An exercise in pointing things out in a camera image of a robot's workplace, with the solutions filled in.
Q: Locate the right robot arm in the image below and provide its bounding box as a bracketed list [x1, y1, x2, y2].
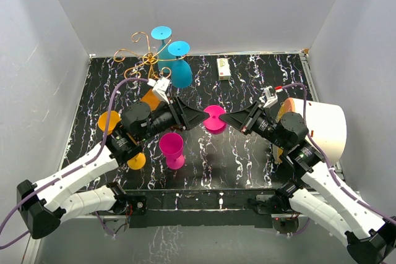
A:
[220, 98, 395, 263]

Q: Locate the blue wine glass front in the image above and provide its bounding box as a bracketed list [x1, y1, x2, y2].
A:
[168, 41, 192, 88]

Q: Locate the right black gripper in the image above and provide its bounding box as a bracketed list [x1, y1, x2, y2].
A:
[219, 101, 288, 150]

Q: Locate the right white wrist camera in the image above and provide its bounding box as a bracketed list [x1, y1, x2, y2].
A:
[264, 86, 282, 108]

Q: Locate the orange wine glass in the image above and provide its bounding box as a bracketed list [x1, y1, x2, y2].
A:
[97, 110, 121, 135]
[127, 153, 146, 170]

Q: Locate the orange wine glass front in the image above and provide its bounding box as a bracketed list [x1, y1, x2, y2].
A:
[127, 153, 146, 170]

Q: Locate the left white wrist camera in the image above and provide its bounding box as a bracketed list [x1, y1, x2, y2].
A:
[147, 77, 171, 104]

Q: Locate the pink wine glass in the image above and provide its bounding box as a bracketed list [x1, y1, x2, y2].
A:
[159, 132, 185, 170]
[204, 105, 227, 135]

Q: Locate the orange wine glass rear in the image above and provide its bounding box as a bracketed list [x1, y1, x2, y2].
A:
[97, 110, 121, 135]

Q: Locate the gold wire glass rack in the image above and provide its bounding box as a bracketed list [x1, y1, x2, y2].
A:
[112, 32, 174, 107]

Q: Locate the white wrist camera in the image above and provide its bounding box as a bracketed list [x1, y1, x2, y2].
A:
[264, 86, 282, 108]
[147, 77, 171, 104]

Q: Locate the blue wine glass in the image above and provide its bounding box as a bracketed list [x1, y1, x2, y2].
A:
[168, 41, 192, 88]
[151, 26, 175, 73]

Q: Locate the black front mounting rail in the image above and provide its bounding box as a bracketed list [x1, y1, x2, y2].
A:
[101, 188, 299, 229]

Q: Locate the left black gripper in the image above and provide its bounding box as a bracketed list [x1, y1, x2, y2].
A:
[138, 96, 210, 143]

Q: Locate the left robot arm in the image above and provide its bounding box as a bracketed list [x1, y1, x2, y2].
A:
[17, 97, 210, 239]

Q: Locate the white bucket orange lid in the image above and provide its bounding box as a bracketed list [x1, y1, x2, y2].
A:
[276, 98, 347, 165]

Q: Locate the small white box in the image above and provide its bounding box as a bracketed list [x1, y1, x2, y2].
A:
[217, 58, 231, 80]

